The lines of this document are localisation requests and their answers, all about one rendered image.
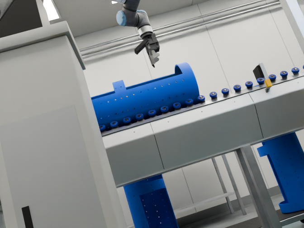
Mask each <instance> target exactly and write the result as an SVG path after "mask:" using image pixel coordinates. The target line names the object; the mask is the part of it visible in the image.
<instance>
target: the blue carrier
mask: <svg viewBox="0 0 304 228"><path fill-rule="evenodd" d="M112 84H113V88H114V91H110V92H107V93H103V94H100V95H96V96H93V97H91V100H92V104H93V107H94V111H95V115H96V118H97V121H98V125H104V126H105V130H106V131H109V130H111V129H112V127H111V126H110V123H111V122H113V121H117V122H118V126H119V127H122V126H124V124H125V123H124V122H123V119H124V118H126V117H129V118H130V119H131V123H136V122H137V119H136V115H137V114H143V118H144V119H145V120H146V119H149V118H150V116H149V115H148V112H149V111H150V110H155V111H156V115H157V116H159V115H162V112H161V107H163V106H167V107H168V111H169V112H172V111H175V109H174V108H173V104H174V103H176V102H178V103H180V104H181V108H186V107H187V105H186V104H185V101H186V100H187V99H192V100H193V104H194V105H196V104H199V101H198V100H197V98H198V96H200V92H199V88H198V84H197V80H196V77H195V75H194V72H193V70H192V68H191V66H190V65H189V64H188V63H187V62H183V63H179V64H176V65H175V73H173V74H170V75H167V76H162V77H159V78H156V79H152V80H149V81H145V82H142V83H138V84H135V85H131V86H128V87H125V84H124V81H123V80H120V81H116V82H112ZM122 111H123V112H122Z"/></svg>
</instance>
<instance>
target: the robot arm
mask: <svg viewBox="0 0 304 228"><path fill-rule="evenodd" d="M109 1H114V2H118V3H121V4H123V7H122V10H120V11H119V12H118V13H117V17H116V19H117V22H118V24H119V25H121V26H128V27H137V30H138V33H139V36H140V38H142V40H143V41H142V42H141V43H140V44H139V45H138V46H137V47H136V48H135V49H134V52H135V54H137V55H138V54H139V53H140V52H141V51H142V50H143V49H144V48H145V47H146V51H147V54H148V57H149V60H150V62H151V65H152V66H153V67H154V68H155V66H154V64H155V63H156V62H157V61H159V58H158V56H160V54H159V53H157V52H159V50H160V45H159V42H158V40H157V38H156V35H155V33H153V30H152V28H151V25H150V22H149V19H148V15H147V13H146V12H145V11H144V10H137V9H138V5H139V2H140V0H109ZM11 2H12V0H0V18H1V16H2V15H3V13H4V12H5V11H6V9H7V8H8V6H9V5H10V3H11Z"/></svg>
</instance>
